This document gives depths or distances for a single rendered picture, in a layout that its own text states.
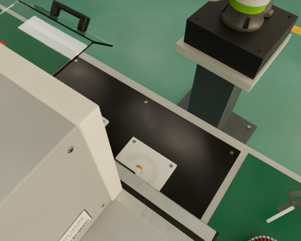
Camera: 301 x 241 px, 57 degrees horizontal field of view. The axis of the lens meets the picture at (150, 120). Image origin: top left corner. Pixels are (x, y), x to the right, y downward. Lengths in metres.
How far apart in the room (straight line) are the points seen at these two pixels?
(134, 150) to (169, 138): 0.11
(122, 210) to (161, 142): 0.44
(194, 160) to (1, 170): 0.64
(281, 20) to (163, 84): 0.99
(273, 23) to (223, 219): 0.68
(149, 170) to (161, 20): 1.75
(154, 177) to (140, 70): 1.32
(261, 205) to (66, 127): 0.67
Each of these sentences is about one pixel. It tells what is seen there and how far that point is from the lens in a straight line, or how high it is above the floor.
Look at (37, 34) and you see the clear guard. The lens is 0.68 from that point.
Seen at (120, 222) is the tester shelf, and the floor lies 1.11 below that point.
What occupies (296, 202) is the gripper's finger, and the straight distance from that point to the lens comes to 0.74.
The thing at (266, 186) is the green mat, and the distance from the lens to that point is 0.84.
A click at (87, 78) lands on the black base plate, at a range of 0.96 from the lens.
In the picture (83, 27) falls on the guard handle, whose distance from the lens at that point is 0.70.
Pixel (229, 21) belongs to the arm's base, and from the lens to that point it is 1.02.
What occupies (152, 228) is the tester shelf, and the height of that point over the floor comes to 1.11.
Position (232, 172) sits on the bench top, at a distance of 0.83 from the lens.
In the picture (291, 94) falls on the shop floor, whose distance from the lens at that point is 2.07.
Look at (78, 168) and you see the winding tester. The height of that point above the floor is 1.27.
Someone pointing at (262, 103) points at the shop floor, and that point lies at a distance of 1.95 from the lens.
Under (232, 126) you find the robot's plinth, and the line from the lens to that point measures 1.77.
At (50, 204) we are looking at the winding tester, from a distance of 0.25.
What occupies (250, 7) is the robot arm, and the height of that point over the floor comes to 0.93.
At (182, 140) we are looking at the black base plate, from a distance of 0.81.
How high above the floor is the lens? 1.49
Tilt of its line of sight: 59 degrees down
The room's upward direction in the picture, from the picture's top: straight up
